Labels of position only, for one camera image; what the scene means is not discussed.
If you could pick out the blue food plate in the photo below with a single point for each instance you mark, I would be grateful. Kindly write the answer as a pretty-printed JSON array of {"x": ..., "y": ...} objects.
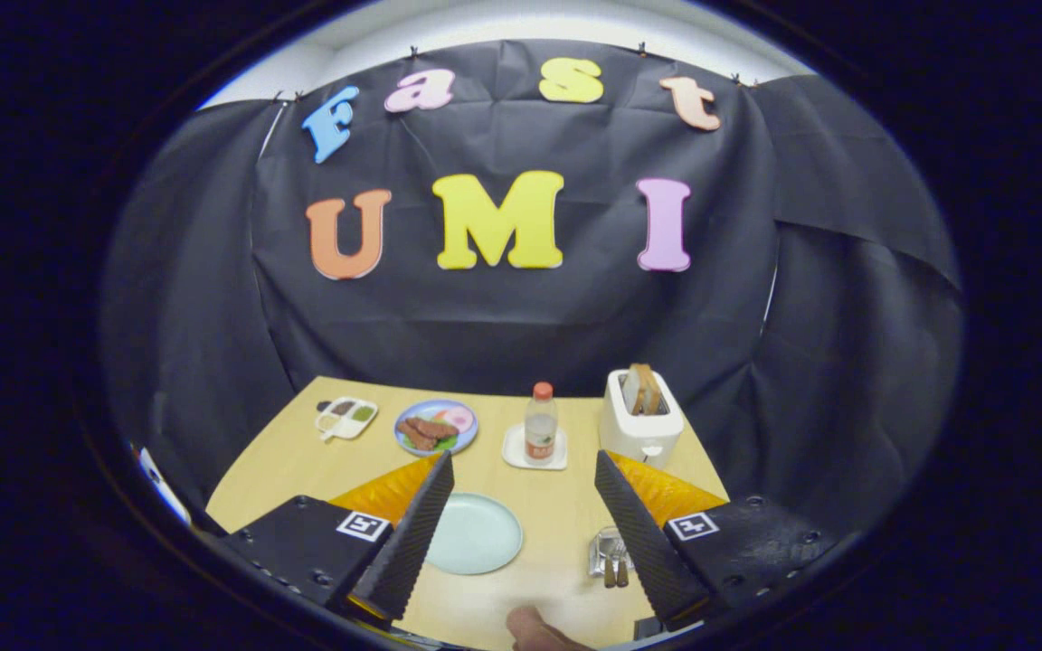
[{"x": 421, "y": 409}]

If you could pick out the white square coaster tray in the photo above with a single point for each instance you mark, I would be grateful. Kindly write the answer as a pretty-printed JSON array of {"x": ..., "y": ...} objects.
[{"x": 512, "y": 455}]

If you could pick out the white and blue object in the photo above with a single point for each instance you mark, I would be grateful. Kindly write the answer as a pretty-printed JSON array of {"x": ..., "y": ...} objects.
[{"x": 159, "y": 484}]

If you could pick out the pink ham slice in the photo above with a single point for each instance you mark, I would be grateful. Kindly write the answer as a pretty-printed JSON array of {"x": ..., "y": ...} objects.
[{"x": 460, "y": 418}]

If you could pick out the brown meat slice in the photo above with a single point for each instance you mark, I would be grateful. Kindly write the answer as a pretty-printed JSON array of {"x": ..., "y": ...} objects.
[
  {"x": 435, "y": 427},
  {"x": 417, "y": 438}
]

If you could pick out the toast bread slice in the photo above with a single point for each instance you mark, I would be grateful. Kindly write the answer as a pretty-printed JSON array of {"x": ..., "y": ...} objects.
[
  {"x": 631, "y": 391},
  {"x": 650, "y": 391}
]

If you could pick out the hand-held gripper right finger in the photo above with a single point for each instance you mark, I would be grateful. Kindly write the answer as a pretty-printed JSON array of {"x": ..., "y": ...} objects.
[{"x": 643, "y": 542}]

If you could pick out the white toaster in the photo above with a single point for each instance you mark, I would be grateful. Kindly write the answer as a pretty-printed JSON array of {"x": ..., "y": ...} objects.
[{"x": 634, "y": 438}]

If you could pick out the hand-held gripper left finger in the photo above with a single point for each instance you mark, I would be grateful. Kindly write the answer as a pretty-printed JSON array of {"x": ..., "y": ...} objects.
[{"x": 412, "y": 542}]

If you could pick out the clear water bottle red cap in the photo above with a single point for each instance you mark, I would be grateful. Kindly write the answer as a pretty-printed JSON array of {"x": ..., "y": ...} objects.
[{"x": 540, "y": 425}]

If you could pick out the white condiment tray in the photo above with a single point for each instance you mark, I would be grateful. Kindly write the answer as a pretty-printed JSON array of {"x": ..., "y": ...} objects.
[{"x": 346, "y": 419}]

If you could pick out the light green plate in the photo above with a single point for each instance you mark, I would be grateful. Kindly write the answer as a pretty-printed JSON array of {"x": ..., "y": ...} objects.
[{"x": 476, "y": 533}]

